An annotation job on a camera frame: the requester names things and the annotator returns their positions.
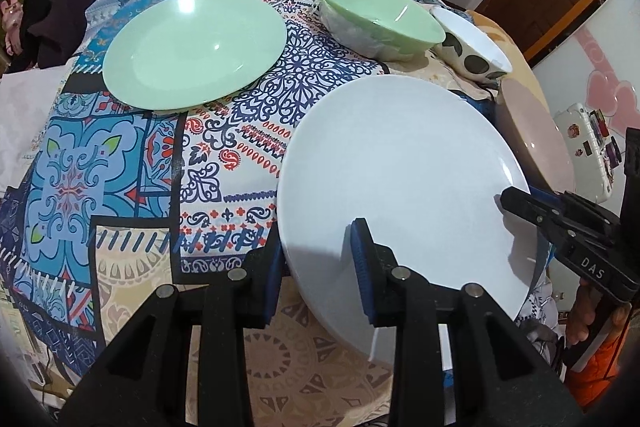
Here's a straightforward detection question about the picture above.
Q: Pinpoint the pink bowl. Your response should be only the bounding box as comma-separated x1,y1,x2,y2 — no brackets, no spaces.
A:
496,78,576,193

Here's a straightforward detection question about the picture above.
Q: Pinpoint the white plate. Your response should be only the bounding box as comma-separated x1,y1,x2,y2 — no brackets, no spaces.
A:
277,75,537,365

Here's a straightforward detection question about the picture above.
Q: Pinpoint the mint green plate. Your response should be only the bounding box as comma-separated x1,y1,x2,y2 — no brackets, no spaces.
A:
102,0,288,110

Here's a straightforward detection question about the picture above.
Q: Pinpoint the right hand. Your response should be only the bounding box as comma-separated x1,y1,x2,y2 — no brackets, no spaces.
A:
564,286,629,348

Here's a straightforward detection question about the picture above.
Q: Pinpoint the white stickered device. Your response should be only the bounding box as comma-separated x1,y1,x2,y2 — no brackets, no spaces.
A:
553,103,623,204

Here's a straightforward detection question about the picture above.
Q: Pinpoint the white black-dotted bowl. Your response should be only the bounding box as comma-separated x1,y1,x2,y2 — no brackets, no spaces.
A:
431,6,512,83

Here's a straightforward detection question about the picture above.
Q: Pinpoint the mint green bowl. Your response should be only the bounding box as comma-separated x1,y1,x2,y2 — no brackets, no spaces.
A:
317,0,446,62

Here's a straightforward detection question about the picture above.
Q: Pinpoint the white folded cloth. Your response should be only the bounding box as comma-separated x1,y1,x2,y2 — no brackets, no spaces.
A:
0,57,76,196

